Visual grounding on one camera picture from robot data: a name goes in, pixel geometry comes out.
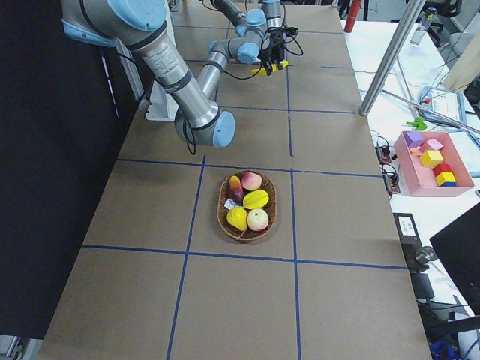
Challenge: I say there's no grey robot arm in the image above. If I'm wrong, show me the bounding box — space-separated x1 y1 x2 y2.
61 1 284 148
210 0 285 47

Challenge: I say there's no red apple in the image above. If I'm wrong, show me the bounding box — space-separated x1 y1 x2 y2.
241 171 263 191

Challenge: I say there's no pink plastic bin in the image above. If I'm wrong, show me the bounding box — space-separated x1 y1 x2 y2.
394 131 474 197

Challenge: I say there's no clear water bottle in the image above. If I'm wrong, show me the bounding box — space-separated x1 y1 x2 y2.
409 7 437 45

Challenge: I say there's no red bottle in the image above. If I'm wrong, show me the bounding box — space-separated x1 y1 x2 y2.
343 0 362 33

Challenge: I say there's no brown wicker basket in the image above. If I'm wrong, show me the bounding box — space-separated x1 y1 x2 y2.
217 171 277 242

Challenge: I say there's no red-green mango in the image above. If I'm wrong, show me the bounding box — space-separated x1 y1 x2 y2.
229 175 245 203

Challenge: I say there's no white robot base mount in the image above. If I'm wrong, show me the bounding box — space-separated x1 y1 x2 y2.
145 81 179 122

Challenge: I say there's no grey aluminium post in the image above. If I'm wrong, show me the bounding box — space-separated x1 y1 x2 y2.
359 0 426 117

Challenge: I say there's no blue-cased tablet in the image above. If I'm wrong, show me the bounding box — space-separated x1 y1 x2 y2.
419 86 467 124

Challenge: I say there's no black monitor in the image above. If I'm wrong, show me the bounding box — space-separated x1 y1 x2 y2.
430 204 479 314

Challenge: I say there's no yellow lemon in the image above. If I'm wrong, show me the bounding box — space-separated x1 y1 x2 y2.
226 207 248 232

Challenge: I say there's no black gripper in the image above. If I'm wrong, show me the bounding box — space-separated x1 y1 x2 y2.
268 28 286 47
260 43 285 75

